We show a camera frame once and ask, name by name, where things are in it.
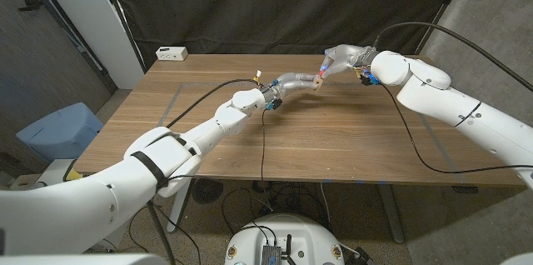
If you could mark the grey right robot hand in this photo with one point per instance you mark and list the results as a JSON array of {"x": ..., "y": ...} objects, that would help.
[{"x": 345, "y": 57}]

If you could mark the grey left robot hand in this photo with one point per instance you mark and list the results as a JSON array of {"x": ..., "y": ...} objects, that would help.
[{"x": 289, "y": 85}]

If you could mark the wooden block with holes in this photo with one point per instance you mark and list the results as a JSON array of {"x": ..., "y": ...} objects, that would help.
[{"x": 318, "y": 84}]

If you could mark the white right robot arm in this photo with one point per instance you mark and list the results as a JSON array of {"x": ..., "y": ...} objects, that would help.
[{"x": 458, "y": 98}]

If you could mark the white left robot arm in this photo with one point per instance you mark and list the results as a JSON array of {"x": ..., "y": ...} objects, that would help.
[{"x": 145, "y": 177}]

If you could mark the black backdrop curtain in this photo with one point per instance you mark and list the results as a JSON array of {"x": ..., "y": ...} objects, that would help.
[{"x": 283, "y": 6}]

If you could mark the black backdrop stand pole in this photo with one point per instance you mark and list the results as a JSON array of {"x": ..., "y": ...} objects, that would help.
[
  {"x": 441, "y": 6},
  {"x": 121, "y": 15}
]

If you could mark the white power strip box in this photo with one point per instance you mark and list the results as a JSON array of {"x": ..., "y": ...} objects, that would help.
[{"x": 171, "y": 53}]

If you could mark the black floor fan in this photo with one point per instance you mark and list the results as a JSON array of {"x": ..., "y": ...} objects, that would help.
[{"x": 206, "y": 190}]

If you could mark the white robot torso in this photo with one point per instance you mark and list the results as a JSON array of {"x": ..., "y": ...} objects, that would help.
[{"x": 300, "y": 236}]

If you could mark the grey table leg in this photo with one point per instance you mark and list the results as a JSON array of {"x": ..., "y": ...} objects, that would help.
[{"x": 391, "y": 215}]

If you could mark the white table leg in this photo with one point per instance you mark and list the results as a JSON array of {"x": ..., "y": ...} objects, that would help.
[{"x": 179, "y": 211}]

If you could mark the grey ribbed torso module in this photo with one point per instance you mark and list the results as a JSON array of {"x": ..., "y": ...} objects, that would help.
[{"x": 270, "y": 254}]

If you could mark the white pillar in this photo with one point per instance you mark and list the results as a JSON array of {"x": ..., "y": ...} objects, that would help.
[{"x": 91, "y": 19}]

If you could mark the blue plastic bin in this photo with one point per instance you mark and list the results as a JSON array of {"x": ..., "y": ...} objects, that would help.
[{"x": 62, "y": 131}]

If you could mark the yellow floor object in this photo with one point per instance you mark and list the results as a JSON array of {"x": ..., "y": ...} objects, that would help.
[{"x": 73, "y": 174}]

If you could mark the dark grey door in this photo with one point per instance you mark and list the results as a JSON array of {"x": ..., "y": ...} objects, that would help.
[{"x": 41, "y": 56}]

